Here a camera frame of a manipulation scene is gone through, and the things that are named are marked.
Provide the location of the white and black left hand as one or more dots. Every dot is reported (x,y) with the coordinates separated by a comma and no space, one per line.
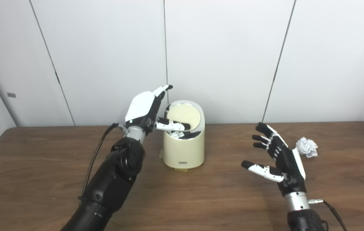
(141,107)

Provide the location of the white and black right hand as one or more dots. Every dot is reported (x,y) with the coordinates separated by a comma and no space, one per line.
(289,166)

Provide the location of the white paper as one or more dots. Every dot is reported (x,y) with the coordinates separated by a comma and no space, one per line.
(307,147)

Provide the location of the round cream bin lid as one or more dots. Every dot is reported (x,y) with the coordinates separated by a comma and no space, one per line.
(185,114)

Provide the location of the cream-colored bin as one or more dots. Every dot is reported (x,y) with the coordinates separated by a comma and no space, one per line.
(184,150)

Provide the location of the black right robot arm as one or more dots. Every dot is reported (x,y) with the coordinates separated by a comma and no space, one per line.
(304,218)

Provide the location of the wide yellow tape piece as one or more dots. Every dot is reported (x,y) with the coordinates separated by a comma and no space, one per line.
(182,169)

